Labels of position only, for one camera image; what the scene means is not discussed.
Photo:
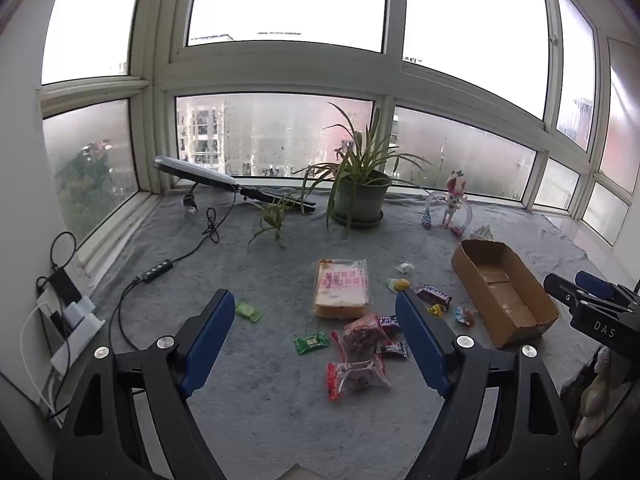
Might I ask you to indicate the pale green candy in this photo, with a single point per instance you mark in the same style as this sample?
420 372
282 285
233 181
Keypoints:
248 310

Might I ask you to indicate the pink white toy figurine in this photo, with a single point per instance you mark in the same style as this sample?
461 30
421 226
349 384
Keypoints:
452 200

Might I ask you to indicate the brown cardboard box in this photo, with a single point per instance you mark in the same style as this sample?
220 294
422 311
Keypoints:
500 285

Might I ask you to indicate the brown chocolate bar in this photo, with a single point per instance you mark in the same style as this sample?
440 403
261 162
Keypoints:
389 321
434 295

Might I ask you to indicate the white green candy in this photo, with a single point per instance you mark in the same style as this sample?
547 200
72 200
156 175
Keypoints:
405 266

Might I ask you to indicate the black charger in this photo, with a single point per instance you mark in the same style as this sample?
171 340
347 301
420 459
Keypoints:
64 285

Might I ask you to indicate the clear red dried fruit packet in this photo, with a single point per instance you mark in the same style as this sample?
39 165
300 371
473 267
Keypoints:
357 377
357 335

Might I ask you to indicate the sliced bread packet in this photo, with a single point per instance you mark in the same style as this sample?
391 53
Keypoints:
342 285

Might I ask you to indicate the black white candy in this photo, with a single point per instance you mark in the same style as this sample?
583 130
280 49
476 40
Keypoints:
392 349

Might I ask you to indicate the green plant pot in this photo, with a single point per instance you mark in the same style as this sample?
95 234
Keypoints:
360 197

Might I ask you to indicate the white window frame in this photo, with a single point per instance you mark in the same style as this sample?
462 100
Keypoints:
280 70

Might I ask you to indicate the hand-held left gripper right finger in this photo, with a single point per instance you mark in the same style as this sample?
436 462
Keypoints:
420 345

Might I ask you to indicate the small yellow candy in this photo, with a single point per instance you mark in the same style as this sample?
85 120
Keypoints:
436 310

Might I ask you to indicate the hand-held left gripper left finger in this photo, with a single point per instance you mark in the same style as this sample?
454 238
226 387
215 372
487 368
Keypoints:
210 345

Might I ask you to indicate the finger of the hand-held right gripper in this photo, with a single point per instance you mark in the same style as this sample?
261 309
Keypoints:
562 290
592 280

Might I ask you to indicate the colourful jelly pouch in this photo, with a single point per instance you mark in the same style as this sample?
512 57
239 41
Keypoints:
465 316

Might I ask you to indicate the white power strip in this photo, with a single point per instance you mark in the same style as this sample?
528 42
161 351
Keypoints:
77 340

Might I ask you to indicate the spider plant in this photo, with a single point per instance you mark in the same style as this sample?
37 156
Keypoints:
357 160

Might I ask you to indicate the small spider plant offshoot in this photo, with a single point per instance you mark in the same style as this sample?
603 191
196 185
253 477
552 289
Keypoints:
272 217

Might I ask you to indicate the yellow round candy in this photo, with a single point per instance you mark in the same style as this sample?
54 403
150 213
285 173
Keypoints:
398 285

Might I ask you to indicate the white charger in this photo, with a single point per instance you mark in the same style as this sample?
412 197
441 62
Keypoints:
81 311

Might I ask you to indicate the green candy packet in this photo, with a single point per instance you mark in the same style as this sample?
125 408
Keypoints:
310 344

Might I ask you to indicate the green pot saucer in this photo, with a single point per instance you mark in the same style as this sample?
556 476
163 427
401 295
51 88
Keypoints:
372 220

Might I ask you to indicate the white mountain ornament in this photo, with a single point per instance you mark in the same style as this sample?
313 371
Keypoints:
481 232

